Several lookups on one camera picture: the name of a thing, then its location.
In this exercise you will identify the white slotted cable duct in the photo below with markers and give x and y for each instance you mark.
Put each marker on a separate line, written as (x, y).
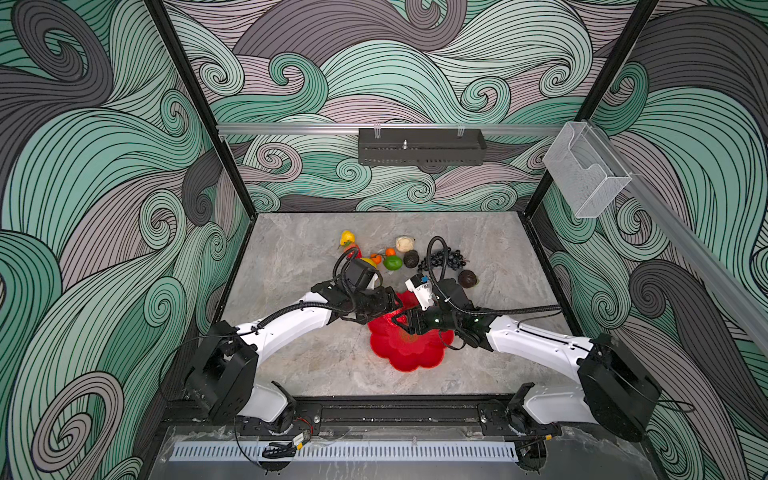
(413, 451)

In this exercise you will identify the black corner frame post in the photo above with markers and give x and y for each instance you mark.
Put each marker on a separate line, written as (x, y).
(174, 47)
(615, 60)

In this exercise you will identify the yellow fake pepper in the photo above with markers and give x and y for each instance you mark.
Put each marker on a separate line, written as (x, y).
(347, 238)

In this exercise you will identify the black corner frame post left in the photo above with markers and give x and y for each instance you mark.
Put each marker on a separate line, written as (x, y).
(174, 47)

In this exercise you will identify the black corner frame post right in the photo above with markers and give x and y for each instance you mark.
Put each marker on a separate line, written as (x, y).
(615, 60)

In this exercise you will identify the aluminium rail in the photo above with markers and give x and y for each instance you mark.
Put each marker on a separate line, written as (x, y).
(697, 220)
(303, 128)

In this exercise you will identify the red fake strawberry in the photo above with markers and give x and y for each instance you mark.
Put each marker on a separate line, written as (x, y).
(352, 251)

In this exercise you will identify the black fake grape bunch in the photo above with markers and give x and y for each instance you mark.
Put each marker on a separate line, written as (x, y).
(450, 258)

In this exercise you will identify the aluminium back rail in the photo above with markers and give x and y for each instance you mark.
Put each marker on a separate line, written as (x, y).
(303, 128)

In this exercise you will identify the dark fake avocado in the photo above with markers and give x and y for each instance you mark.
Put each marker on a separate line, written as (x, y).
(411, 259)

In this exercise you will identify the aluminium right rail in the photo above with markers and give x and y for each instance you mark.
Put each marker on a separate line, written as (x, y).
(697, 220)

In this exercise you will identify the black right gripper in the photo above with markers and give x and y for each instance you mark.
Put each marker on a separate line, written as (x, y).
(412, 315)

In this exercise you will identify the yellow fake lemon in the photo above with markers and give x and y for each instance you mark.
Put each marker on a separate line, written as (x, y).
(369, 261)

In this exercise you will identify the dark purple fake plum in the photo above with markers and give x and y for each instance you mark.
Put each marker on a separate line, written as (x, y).
(467, 279)

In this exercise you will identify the clear plastic wall bin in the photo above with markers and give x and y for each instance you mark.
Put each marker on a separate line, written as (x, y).
(587, 169)

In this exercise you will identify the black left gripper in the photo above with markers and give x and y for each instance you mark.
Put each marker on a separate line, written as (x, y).
(384, 302)

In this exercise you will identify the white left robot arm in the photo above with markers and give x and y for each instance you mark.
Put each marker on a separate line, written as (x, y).
(222, 376)

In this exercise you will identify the green fake pepper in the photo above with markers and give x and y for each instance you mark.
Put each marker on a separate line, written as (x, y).
(392, 263)

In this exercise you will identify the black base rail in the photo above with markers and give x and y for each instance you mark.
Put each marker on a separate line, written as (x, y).
(489, 414)

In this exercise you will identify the beige fake garlic bulb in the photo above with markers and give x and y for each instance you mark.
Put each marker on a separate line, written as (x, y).
(404, 244)

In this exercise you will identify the red flower-shaped fruit bowl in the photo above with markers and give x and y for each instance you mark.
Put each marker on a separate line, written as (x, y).
(406, 352)

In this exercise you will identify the orange fake tomatoes on vine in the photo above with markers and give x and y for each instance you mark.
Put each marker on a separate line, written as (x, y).
(378, 257)

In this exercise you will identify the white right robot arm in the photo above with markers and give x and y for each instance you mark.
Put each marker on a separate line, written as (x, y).
(610, 387)

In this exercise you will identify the black wall tray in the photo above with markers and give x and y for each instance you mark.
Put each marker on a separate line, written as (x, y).
(426, 149)

